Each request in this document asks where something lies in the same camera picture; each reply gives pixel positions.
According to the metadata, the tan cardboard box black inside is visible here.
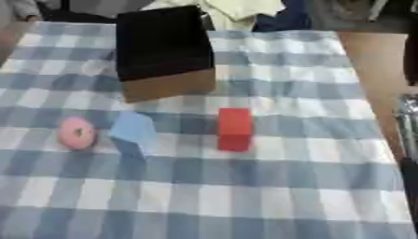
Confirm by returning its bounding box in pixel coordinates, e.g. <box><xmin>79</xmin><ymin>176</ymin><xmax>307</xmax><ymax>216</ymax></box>
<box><xmin>114</xmin><ymin>5</ymin><xmax>217</xmax><ymax>104</ymax></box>

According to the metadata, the red rectangular block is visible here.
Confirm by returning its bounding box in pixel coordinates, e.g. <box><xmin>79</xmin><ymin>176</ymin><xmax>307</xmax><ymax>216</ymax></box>
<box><xmin>216</xmin><ymin>107</ymin><xmax>254</xmax><ymax>153</ymax></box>

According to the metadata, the light blue hexagonal block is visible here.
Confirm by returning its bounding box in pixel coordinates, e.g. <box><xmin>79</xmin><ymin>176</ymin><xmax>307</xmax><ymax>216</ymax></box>
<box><xmin>107</xmin><ymin>111</ymin><xmax>159</xmax><ymax>159</ymax></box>

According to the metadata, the pink toy donut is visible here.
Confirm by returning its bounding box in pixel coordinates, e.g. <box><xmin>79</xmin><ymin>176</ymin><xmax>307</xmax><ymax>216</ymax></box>
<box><xmin>55</xmin><ymin>116</ymin><xmax>100</xmax><ymax>151</ymax></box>

